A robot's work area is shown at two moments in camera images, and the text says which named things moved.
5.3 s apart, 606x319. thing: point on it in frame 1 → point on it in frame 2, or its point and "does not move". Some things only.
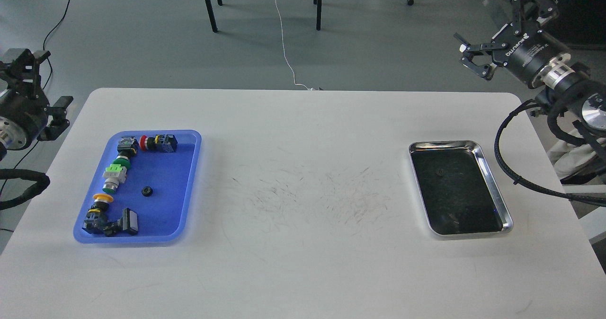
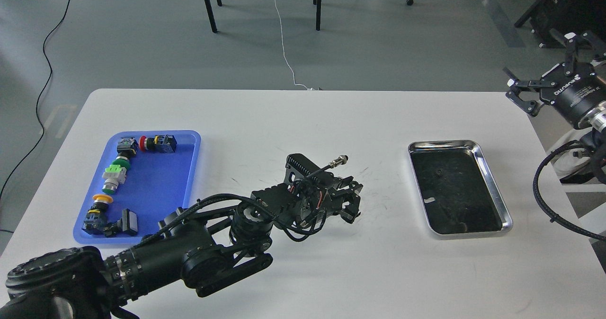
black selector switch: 127,146 does not move
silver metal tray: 459,194 does not move
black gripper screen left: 27,103 → 302,201
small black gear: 147,191 → 354,185
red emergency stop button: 162,143 does not move
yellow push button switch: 96,215 does not move
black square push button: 129,222 does not move
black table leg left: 209,2 does not move
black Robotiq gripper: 520,46 → 571,87
